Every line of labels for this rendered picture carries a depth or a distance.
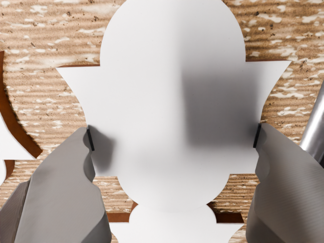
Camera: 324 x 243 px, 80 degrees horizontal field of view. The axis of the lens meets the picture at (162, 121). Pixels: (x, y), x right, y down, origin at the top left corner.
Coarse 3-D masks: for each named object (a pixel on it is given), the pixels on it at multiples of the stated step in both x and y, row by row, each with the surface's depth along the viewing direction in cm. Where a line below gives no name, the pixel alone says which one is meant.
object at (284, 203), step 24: (264, 144) 9; (288, 144) 9; (264, 168) 9; (288, 168) 8; (312, 168) 8; (264, 192) 7; (288, 192) 7; (312, 192) 7; (264, 216) 6; (288, 216) 6; (312, 216) 6; (264, 240) 6; (288, 240) 6; (312, 240) 5
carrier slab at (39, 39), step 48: (0, 0) 10; (48, 0) 10; (96, 0) 10; (240, 0) 10; (288, 0) 10; (0, 48) 12; (48, 48) 11; (96, 48) 11; (288, 48) 11; (48, 96) 13; (288, 96) 12; (48, 144) 15; (0, 192) 18; (240, 192) 17; (240, 240) 20
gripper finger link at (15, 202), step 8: (24, 184) 8; (16, 192) 7; (24, 192) 7; (8, 200) 7; (16, 200) 7; (24, 200) 7; (0, 208) 7; (8, 208) 7; (16, 208) 7; (0, 216) 6; (8, 216) 6; (16, 216) 6; (0, 224) 6; (8, 224) 6; (16, 224) 6; (0, 232) 6; (8, 232) 6; (16, 232) 6; (0, 240) 6; (8, 240) 6
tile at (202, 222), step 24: (120, 216) 18; (144, 216) 17; (168, 216) 17; (192, 216) 17; (216, 216) 18; (240, 216) 18; (120, 240) 19; (144, 240) 19; (168, 240) 18; (192, 240) 18; (216, 240) 18
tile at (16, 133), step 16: (0, 64) 12; (0, 80) 12; (0, 96) 13; (0, 112) 13; (0, 128) 13; (16, 128) 14; (0, 144) 14; (16, 144) 14; (32, 144) 15; (0, 160) 14; (0, 176) 15
